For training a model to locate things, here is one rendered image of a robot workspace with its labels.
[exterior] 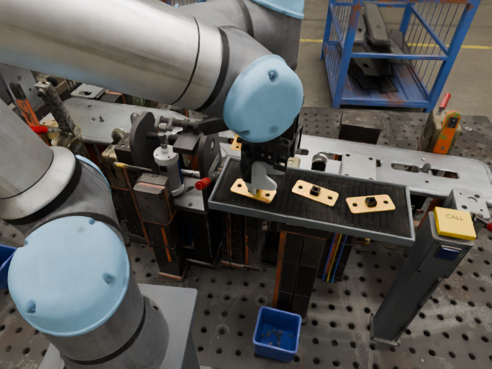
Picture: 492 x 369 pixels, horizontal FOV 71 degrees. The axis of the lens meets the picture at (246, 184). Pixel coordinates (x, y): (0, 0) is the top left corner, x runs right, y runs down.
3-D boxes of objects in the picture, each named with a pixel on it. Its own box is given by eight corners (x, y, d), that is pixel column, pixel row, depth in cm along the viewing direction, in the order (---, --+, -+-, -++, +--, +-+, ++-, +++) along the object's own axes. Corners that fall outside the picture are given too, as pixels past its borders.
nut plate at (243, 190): (277, 191, 68) (277, 187, 67) (269, 204, 65) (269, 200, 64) (238, 179, 70) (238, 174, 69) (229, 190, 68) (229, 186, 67)
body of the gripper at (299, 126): (285, 177, 56) (292, 113, 48) (237, 162, 59) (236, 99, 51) (300, 150, 61) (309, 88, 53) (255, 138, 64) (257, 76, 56)
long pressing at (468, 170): (484, 157, 102) (486, 152, 101) (504, 212, 87) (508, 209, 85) (69, 97, 126) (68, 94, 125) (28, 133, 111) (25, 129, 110)
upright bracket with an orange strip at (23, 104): (82, 210, 126) (20, 83, 91) (80, 212, 125) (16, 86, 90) (75, 209, 126) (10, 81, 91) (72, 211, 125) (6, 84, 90)
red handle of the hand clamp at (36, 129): (77, 126, 100) (34, 127, 84) (77, 134, 100) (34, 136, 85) (65, 124, 100) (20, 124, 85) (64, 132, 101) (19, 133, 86)
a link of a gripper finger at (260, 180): (271, 211, 63) (276, 171, 57) (241, 200, 65) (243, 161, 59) (277, 200, 65) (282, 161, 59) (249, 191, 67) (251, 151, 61)
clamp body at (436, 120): (419, 189, 133) (460, 107, 108) (423, 218, 123) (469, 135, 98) (390, 185, 135) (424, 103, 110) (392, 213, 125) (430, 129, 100)
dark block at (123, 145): (170, 236, 117) (144, 134, 88) (161, 252, 112) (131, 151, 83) (156, 233, 118) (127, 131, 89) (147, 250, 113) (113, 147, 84)
